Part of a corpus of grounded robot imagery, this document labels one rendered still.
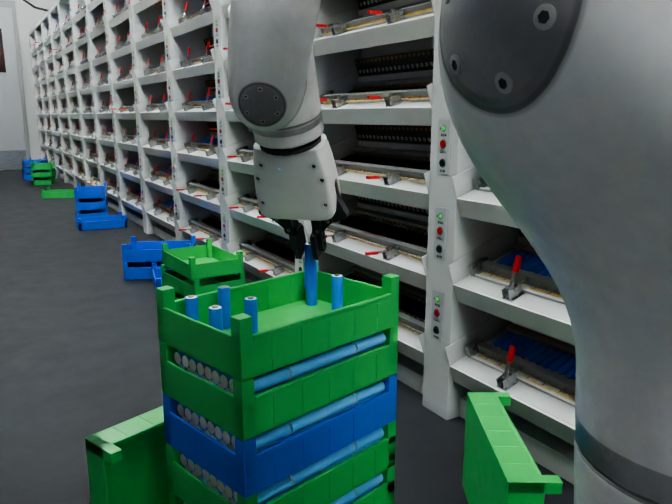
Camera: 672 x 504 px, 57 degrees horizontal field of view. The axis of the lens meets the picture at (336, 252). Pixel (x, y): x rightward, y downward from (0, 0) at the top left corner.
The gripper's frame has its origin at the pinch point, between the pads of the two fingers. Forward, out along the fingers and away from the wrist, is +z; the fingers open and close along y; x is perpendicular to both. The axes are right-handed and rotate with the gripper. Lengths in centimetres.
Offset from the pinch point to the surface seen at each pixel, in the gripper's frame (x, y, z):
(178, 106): 197, -137, 67
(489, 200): 51, 22, 24
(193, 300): -6.3, -16.1, 6.7
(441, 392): 37, 13, 71
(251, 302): -5.0, -7.9, 7.4
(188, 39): 215, -132, 40
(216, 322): -10.3, -10.8, 6.6
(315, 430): -13.4, 1.6, 22.8
